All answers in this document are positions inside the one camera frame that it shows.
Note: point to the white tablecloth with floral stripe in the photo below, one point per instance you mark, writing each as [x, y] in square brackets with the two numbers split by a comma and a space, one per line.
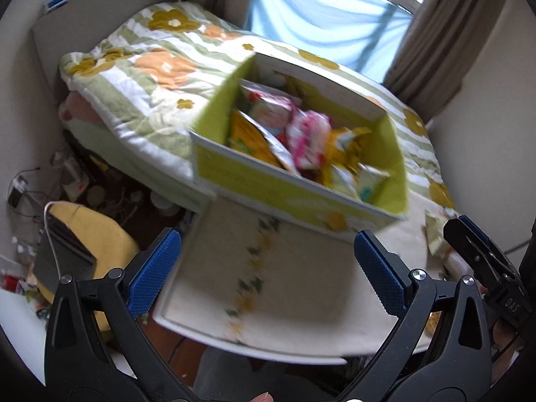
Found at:
[301, 293]

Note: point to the yellow green snack packet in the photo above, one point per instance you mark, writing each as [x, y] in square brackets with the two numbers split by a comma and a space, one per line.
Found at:
[436, 234]

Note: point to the pink snack packet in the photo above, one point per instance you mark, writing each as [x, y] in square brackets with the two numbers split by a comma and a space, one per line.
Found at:
[307, 142]

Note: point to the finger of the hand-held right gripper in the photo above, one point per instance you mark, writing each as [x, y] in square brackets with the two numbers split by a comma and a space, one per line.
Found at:
[481, 232]
[469, 245]

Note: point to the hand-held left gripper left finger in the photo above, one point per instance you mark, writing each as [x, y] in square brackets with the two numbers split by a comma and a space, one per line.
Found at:
[155, 268]

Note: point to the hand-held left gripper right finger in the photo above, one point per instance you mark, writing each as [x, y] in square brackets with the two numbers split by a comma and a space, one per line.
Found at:
[381, 272]

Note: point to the person's right hand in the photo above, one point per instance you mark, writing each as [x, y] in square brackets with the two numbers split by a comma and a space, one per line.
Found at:
[500, 336]

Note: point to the green cardboard storage box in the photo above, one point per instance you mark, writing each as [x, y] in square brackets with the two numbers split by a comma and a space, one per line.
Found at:
[251, 176]

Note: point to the black charger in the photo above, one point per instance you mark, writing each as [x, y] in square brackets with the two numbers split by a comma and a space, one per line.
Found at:
[16, 192]

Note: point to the pile of snack packets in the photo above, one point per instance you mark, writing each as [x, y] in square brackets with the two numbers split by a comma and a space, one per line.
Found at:
[259, 138]

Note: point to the person's left hand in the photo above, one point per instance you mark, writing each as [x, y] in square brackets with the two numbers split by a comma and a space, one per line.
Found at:
[261, 397]

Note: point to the striped floral blanket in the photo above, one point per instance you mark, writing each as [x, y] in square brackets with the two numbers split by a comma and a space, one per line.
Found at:
[138, 83]

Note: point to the yellow cushion chair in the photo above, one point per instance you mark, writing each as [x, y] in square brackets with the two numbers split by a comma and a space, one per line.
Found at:
[109, 230]

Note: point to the pink pillow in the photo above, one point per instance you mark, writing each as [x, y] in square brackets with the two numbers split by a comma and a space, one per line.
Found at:
[79, 106]

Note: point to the black flat case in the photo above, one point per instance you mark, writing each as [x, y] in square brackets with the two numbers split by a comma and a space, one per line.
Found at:
[63, 247]

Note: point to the light blue cloth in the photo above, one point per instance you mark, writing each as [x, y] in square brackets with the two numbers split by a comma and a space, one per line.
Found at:
[318, 16]

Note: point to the grey headboard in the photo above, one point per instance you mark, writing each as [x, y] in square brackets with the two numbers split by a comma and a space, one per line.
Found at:
[63, 29]

